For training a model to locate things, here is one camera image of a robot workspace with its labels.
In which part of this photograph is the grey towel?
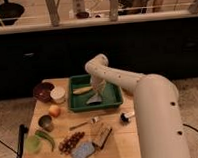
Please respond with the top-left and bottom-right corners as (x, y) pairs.
(87, 94), (103, 105)

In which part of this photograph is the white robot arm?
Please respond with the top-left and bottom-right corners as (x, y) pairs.
(85, 53), (191, 158)

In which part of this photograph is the blue sponge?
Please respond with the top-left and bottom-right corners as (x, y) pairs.
(71, 141), (95, 158)

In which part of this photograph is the light green plastic cup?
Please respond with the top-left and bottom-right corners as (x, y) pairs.
(25, 135), (42, 153)

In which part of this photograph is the small metal cup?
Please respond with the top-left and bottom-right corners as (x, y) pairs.
(38, 115), (54, 132)

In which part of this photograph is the yellow red apple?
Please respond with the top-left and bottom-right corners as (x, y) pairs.
(48, 105), (61, 118)

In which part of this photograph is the dark red bowl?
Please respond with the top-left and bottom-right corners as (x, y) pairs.
(33, 82), (55, 102)

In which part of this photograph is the green plastic tray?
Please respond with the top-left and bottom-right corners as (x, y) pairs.
(68, 74), (123, 113)

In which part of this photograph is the white handled brush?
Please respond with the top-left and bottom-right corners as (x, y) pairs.
(120, 112), (134, 123)

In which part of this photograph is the bunch of dark grapes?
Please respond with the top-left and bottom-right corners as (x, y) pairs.
(58, 131), (84, 154)

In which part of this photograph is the brown wooden brush block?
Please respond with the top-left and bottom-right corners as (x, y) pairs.
(93, 122), (112, 149)

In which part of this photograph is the green pepper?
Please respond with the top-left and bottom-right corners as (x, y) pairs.
(35, 130), (55, 152)

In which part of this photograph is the white round container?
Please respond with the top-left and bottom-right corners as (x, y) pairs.
(50, 87), (66, 104)

